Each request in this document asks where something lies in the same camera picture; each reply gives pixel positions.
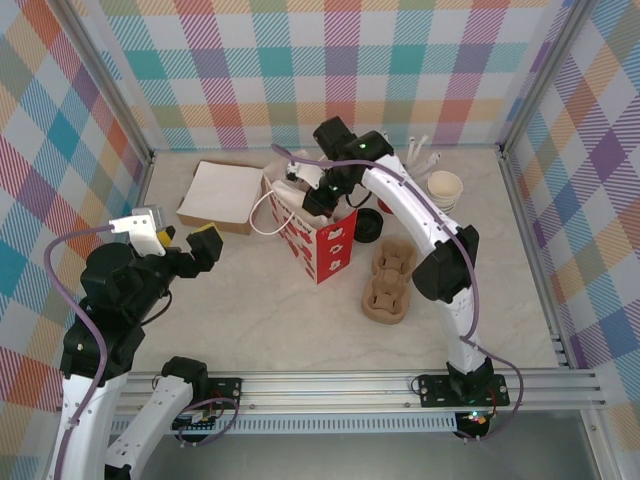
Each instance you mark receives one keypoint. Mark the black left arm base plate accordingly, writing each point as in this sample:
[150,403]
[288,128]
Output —
[227,392]

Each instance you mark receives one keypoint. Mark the black plastic cup lid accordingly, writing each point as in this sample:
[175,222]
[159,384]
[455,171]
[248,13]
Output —
[367,242]
[368,238]
[369,222]

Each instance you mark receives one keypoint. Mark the green left controller board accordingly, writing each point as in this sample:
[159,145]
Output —
[195,422]

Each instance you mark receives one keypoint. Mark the white wrapped stir stick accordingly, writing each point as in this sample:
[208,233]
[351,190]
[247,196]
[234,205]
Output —
[432,161]
[411,149]
[386,135]
[422,149]

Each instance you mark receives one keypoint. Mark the brown cardboard napkin box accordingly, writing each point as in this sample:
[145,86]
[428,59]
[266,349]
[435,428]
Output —
[210,225]

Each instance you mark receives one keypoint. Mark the red white paper gift bag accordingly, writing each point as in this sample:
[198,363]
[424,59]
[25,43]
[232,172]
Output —
[335,250]

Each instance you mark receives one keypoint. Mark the brown pulp cup carrier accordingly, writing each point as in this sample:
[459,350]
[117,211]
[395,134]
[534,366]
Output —
[395,280]

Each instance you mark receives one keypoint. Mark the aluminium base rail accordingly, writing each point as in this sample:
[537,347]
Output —
[325,390]

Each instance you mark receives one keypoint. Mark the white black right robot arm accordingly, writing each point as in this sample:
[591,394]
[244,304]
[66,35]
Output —
[397,200]

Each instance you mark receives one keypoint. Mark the aluminium frame post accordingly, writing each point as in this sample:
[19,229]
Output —
[595,445]
[117,85]
[544,75]

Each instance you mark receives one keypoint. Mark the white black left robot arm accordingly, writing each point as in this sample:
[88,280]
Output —
[110,405]

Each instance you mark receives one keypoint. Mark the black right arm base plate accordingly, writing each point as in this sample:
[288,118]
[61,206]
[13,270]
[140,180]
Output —
[435,390]

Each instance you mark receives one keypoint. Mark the right controller board with lights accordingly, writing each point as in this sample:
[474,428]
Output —
[475,417]

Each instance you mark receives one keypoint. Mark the white paper napkin stack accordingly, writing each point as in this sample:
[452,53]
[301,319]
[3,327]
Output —
[220,190]

